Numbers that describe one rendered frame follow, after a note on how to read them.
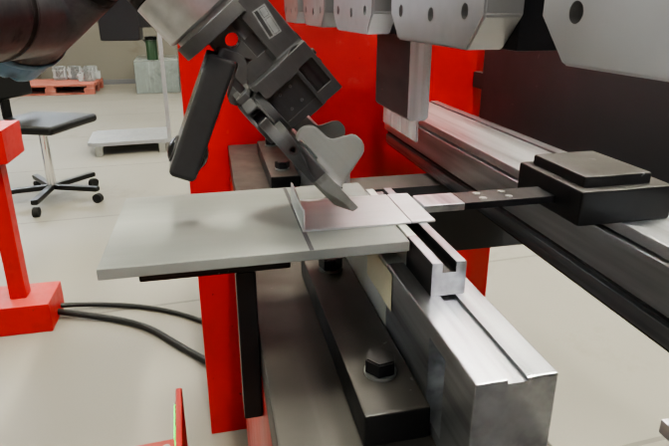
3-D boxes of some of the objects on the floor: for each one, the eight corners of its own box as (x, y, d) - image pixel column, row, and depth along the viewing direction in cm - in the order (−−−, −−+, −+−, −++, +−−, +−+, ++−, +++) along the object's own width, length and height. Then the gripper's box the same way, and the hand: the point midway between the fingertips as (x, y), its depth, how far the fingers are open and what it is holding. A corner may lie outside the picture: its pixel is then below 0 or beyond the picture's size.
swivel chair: (107, 180, 404) (87, 31, 370) (106, 210, 344) (81, 36, 310) (3, 191, 381) (-29, 33, 348) (-18, 224, 322) (-59, 38, 288)
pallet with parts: (104, 86, 895) (101, 64, 884) (98, 94, 816) (94, 70, 805) (19, 89, 863) (15, 66, 852) (4, 97, 784) (-1, 72, 773)
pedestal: (0, 312, 229) (-44, 113, 202) (65, 306, 234) (30, 111, 207) (-18, 338, 210) (-69, 124, 184) (53, 331, 216) (13, 121, 189)
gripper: (257, -22, 42) (417, 173, 50) (245, -15, 53) (377, 142, 61) (173, 55, 42) (345, 236, 50) (180, 45, 54) (320, 194, 62)
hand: (334, 195), depth 55 cm, fingers open, 5 cm apart
